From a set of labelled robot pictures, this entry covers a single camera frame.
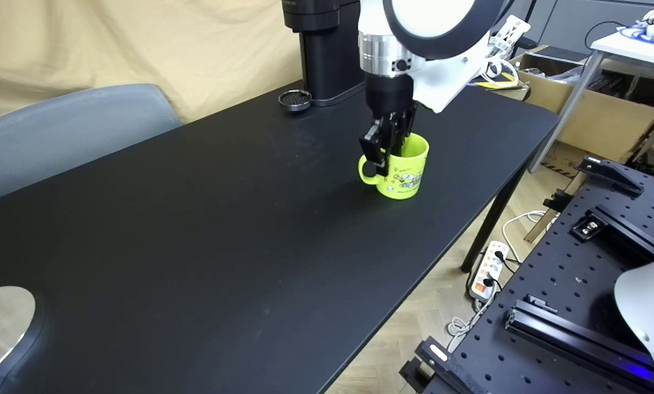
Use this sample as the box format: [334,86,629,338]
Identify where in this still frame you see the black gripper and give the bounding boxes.
[358,71,418,179]

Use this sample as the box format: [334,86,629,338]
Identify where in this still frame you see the lime green mug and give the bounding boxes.
[354,130,433,204]

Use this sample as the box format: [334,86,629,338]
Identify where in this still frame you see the small black round dish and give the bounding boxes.
[276,87,314,116]

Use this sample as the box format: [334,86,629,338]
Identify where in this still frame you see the black coffee machine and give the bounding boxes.
[280,0,365,105]

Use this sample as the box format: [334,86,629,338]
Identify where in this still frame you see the black table leg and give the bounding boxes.
[458,171,527,274]

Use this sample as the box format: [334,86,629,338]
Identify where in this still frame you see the white power strip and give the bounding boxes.
[468,238,511,301]

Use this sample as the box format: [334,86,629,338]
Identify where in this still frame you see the cardboard box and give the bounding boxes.
[517,64,654,164]

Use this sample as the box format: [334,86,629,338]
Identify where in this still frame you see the black clamp on breadboard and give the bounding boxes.
[576,152,645,196]

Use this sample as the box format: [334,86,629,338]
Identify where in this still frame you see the black perforated breadboard base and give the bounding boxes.
[399,155,654,394]

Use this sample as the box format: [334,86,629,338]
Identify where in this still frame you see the white side table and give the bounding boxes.
[527,25,654,175]

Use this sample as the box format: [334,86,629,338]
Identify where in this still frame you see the beige backdrop cloth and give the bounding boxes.
[0,0,305,127]

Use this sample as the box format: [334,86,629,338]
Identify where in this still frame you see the grey chair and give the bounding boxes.
[0,80,184,208]

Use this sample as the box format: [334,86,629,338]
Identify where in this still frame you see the white cable bundle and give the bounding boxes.
[477,53,525,93]

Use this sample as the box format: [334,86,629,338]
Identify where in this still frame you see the small black metal bracket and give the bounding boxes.
[569,208,606,243]

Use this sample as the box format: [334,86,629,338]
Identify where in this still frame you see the black aluminium rail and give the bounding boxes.
[503,292,654,389]

